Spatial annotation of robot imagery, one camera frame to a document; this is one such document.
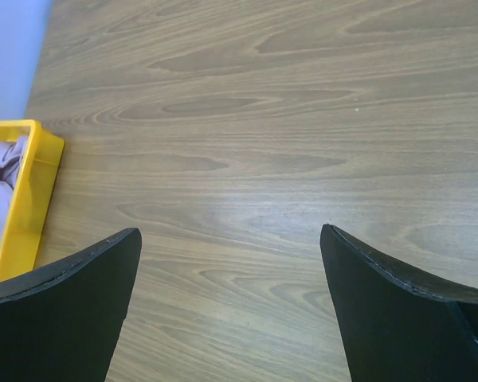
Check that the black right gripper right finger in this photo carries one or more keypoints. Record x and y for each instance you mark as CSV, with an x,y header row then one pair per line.
x,y
398,322

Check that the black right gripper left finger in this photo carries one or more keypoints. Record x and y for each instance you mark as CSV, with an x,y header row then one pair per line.
x,y
62,321

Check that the yellow plastic bin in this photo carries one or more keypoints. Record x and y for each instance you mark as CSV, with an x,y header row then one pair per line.
x,y
31,197

